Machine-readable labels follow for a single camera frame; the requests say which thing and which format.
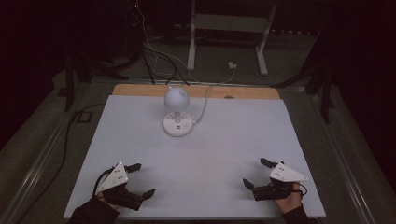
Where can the black tripod stand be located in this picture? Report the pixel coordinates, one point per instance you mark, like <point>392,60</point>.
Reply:
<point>325,90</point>
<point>70,81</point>

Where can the white table mat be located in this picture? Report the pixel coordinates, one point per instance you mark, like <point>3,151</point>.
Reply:
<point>199,161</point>

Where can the person's right hand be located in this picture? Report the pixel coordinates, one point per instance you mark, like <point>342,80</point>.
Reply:
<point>289,203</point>

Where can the white plug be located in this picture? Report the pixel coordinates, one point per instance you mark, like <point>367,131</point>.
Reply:
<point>232,65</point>

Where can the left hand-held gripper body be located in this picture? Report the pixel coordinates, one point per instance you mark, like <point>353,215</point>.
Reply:
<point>115,179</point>

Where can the metal frame rail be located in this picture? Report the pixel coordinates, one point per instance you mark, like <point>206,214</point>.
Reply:
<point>34,168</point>
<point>342,158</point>

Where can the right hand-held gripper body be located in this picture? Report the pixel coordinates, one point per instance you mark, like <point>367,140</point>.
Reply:
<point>281,174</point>

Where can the white desk lamp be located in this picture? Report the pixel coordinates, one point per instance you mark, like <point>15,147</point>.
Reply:
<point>176,118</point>

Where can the person's left hand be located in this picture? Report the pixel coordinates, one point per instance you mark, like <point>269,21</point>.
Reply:
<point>107,202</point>

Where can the black square frame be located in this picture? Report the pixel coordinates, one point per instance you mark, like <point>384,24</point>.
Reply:
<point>83,117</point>

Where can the grey metal stand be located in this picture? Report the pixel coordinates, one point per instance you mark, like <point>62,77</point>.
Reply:
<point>230,23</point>

